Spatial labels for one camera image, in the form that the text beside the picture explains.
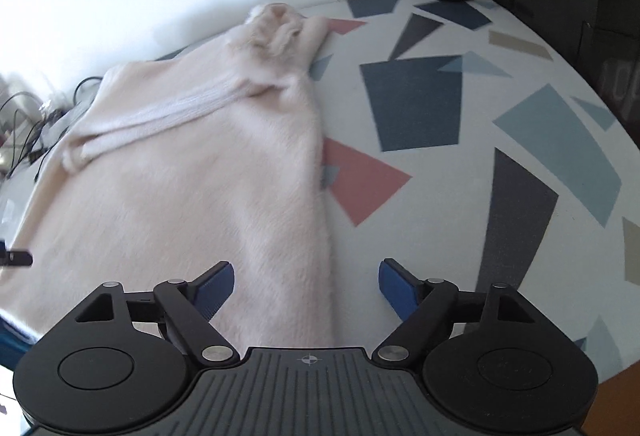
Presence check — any thin black cable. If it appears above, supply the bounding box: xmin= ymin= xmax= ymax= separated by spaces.
xmin=0 ymin=91 xmax=57 ymax=179

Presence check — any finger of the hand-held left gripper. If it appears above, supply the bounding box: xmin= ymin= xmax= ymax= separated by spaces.
xmin=0 ymin=240 xmax=34 ymax=267

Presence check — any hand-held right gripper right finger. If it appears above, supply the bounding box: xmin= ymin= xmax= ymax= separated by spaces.
xmin=372 ymin=259 xmax=546 ymax=367

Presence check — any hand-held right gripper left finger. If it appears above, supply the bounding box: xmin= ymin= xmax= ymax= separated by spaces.
xmin=65 ymin=261 xmax=238 ymax=367

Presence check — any cream fleece sweater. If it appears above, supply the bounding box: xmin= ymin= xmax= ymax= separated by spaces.
xmin=0 ymin=2 xmax=337 ymax=353

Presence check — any looped black cable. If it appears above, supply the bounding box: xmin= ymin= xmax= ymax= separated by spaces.
xmin=74 ymin=76 xmax=105 ymax=108

